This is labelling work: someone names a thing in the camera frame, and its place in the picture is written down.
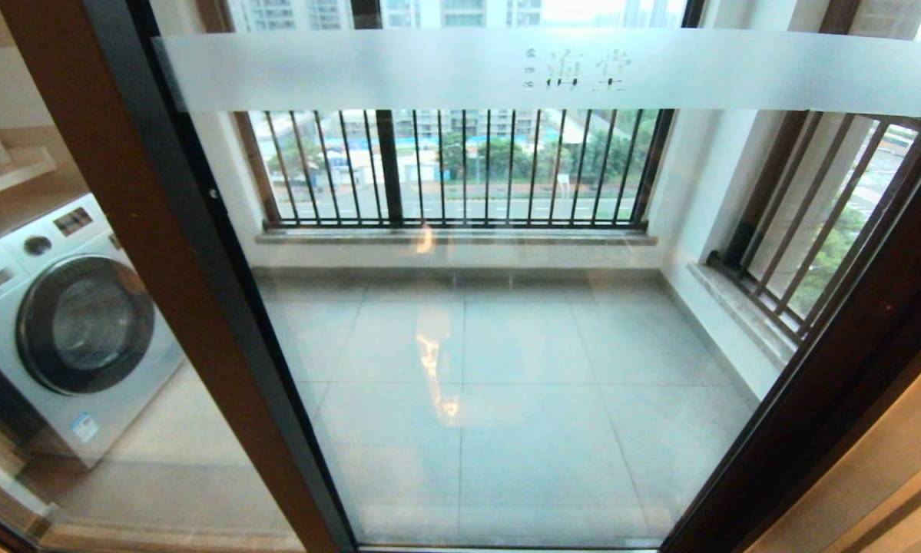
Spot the brown sliding door with lock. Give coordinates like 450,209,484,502
145,0,921,553

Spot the long grey stone window sill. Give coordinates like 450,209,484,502
254,227,659,247

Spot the long black window railing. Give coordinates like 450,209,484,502
245,108,680,231

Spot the short grey stone window sill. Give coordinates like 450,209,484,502
687,260,803,369

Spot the brown glass door without lock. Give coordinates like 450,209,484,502
0,0,357,553

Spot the short black window railing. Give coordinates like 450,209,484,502
707,111,921,346

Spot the silver front-load washing machine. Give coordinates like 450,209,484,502
0,192,184,469

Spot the narrow dark window frame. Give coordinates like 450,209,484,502
725,0,868,266

